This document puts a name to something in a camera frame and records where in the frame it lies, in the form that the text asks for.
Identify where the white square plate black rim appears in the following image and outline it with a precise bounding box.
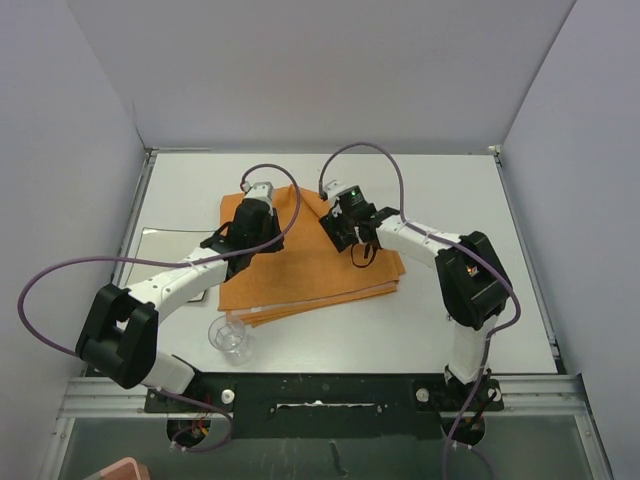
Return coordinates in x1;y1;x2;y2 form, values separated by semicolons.
120;227;212;286

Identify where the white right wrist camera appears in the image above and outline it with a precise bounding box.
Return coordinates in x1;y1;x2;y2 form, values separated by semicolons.
319;180;347;202

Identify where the clear plastic cup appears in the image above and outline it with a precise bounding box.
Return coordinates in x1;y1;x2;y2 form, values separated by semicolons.
208;314;252;366

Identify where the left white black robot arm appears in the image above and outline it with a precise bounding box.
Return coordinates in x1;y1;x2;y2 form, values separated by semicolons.
75;196;283;411

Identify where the orange cloth placemat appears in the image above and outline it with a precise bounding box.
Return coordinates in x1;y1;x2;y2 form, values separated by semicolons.
218;188;405;326

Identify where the pink box corner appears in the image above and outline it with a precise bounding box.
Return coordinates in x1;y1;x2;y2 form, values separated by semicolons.
85;457;151;480

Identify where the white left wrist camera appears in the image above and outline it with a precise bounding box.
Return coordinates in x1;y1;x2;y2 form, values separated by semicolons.
241;181;274;204

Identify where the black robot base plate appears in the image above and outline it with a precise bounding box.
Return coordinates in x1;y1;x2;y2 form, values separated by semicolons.
144;373;504;446

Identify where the aluminium right side rail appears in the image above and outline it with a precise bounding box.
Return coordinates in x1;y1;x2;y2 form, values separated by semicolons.
487;144;567;374

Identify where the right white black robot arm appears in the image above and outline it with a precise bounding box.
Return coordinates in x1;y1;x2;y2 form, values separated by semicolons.
319;181;513;409

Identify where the aluminium left side rail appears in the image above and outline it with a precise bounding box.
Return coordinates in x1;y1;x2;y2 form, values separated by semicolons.
89;147;156;361

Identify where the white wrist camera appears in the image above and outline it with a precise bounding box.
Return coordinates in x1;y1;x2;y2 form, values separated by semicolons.
319;180;347;202
241;181;274;204

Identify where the aluminium front frame rail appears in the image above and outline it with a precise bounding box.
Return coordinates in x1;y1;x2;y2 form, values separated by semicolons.
58;375;587;419

